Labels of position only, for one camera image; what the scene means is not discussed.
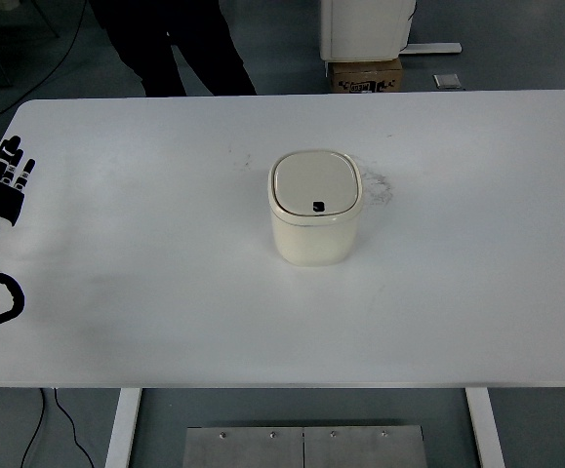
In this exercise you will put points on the cream plastic trash bin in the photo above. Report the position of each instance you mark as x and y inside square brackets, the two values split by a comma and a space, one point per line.
[313, 239]

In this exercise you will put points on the person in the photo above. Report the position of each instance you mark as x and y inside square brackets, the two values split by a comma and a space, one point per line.
[155, 44]

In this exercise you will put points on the white table leg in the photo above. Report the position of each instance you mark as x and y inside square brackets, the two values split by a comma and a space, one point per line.
[123, 429]
[486, 429]

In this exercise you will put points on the grey metal plate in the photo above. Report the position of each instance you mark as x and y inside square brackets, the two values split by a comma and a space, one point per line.
[243, 448]
[365, 448]

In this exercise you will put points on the brown cardboard box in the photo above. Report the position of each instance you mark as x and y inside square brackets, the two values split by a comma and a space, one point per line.
[365, 73]

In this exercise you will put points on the white appliance cabinet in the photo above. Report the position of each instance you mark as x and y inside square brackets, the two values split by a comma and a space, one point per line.
[365, 29]

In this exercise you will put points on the white floor base bar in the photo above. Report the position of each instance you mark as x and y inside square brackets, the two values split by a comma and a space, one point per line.
[433, 48]

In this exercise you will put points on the grey floor socket plate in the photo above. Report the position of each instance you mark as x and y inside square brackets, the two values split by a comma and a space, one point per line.
[447, 80]

